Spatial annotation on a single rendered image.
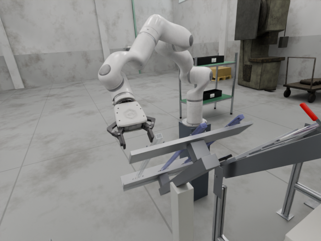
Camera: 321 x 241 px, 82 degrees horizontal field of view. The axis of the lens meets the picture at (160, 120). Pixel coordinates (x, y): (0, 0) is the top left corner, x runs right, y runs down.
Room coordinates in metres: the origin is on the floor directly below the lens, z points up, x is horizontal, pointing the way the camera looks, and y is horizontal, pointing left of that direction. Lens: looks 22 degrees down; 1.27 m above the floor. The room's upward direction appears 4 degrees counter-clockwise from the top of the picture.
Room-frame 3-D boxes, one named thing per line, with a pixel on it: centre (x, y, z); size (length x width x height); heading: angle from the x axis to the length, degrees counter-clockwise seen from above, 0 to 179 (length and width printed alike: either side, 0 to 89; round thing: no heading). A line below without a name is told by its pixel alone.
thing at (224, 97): (3.25, -0.86, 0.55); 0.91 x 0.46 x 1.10; 118
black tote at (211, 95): (3.25, -0.86, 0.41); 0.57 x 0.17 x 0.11; 118
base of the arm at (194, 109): (1.33, -0.26, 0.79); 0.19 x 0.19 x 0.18
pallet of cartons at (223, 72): (7.23, -2.15, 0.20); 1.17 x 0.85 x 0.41; 25
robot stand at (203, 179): (1.33, -0.26, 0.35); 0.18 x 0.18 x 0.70; 25
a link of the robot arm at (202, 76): (1.32, -0.29, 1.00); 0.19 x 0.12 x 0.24; 56
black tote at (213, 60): (3.25, -0.86, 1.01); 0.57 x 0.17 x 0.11; 118
